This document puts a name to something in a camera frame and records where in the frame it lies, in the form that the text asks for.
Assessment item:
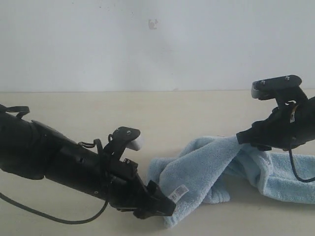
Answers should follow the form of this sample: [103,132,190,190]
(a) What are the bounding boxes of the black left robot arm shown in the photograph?
[0,106,176,219]

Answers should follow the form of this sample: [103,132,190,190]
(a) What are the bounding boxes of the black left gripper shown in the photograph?
[98,157,176,219]

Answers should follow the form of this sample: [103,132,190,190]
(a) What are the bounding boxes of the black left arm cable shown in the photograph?
[0,191,109,225]

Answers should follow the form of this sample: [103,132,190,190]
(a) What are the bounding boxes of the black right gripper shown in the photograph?
[236,97,315,150]

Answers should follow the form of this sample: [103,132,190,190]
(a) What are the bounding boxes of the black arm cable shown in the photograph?
[0,191,109,225]
[287,137,315,183]

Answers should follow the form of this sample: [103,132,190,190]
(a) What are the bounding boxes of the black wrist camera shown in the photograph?
[102,126,144,160]
[251,75,309,108]

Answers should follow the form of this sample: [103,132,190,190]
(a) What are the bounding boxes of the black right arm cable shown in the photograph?
[287,137,315,183]

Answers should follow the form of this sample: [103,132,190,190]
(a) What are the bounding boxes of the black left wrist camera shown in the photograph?
[102,126,144,160]

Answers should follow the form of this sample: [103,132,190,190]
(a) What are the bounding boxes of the white care label tag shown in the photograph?
[169,185,189,201]

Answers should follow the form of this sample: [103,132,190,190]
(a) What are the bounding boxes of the light blue terry towel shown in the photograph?
[147,136,315,228]

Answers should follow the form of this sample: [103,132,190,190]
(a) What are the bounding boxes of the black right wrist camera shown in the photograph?
[251,75,309,108]

